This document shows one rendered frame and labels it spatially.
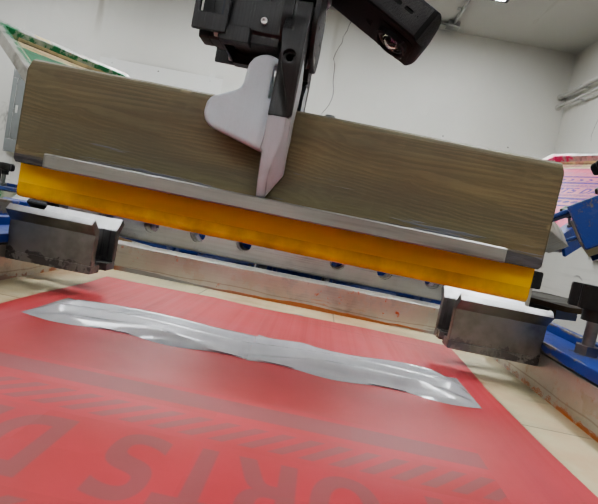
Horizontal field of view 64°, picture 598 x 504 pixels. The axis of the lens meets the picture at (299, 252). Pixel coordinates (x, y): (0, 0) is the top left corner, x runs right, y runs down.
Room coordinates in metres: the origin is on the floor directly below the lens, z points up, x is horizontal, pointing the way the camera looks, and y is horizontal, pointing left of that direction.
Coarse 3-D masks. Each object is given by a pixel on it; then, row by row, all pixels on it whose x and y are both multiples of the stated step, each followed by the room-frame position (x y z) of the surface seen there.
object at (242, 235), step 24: (24, 192) 0.36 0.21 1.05; (48, 192) 0.36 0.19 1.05; (120, 216) 0.36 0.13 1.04; (144, 216) 0.35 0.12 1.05; (168, 216) 0.35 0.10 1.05; (240, 240) 0.35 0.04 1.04; (264, 240) 0.35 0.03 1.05; (288, 240) 0.35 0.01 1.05; (360, 264) 0.35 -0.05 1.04; (384, 264) 0.34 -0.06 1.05; (408, 264) 0.34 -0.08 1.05; (480, 288) 0.34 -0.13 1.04; (504, 288) 0.34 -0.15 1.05; (528, 288) 0.34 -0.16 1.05
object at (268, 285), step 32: (0, 256) 0.45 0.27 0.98; (128, 256) 0.62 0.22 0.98; (160, 256) 0.62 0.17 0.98; (192, 256) 0.63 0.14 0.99; (224, 288) 0.61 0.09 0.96; (256, 288) 0.61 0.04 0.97; (288, 288) 0.61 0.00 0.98; (320, 288) 0.61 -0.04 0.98; (352, 288) 0.63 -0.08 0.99; (384, 320) 0.61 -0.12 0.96; (416, 320) 0.61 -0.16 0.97; (544, 384) 0.41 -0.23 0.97; (576, 384) 0.37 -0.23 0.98; (576, 416) 0.36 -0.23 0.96
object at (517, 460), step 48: (288, 336) 0.45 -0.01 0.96; (336, 336) 0.49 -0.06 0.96; (384, 336) 0.54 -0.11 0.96; (240, 384) 0.30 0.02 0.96; (288, 384) 0.32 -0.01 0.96; (336, 384) 0.34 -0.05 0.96; (480, 384) 0.42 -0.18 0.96; (432, 432) 0.29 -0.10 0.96; (480, 432) 0.30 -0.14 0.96; (528, 432) 0.32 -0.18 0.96; (528, 480) 0.25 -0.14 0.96; (576, 480) 0.26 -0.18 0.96
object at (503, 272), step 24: (24, 168) 0.36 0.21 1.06; (72, 192) 0.35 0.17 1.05; (96, 192) 0.35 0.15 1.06; (120, 192) 0.35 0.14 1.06; (144, 192) 0.35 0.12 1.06; (192, 216) 0.35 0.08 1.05; (216, 216) 0.35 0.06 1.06; (240, 216) 0.35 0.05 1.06; (264, 216) 0.35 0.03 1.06; (312, 240) 0.35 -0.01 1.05; (336, 240) 0.35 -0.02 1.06; (360, 240) 0.35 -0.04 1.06; (384, 240) 0.34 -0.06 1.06; (432, 264) 0.34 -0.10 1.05; (456, 264) 0.34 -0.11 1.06; (480, 264) 0.34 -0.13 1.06; (504, 264) 0.34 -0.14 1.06
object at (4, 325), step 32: (64, 288) 0.47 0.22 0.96; (96, 288) 0.49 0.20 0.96; (128, 288) 0.52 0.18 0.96; (160, 288) 0.56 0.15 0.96; (0, 320) 0.34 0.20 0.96; (32, 320) 0.35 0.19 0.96; (192, 320) 0.44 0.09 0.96; (224, 320) 0.47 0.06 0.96; (256, 320) 0.49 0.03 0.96; (32, 352) 0.29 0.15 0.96; (64, 352) 0.30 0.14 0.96; (96, 352) 0.31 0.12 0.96; (128, 352) 0.32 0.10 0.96; (160, 352) 0.34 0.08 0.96; (192, 352) 0.35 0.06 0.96; (192, 384) 0.29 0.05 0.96; (224, 384) 0.30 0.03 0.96
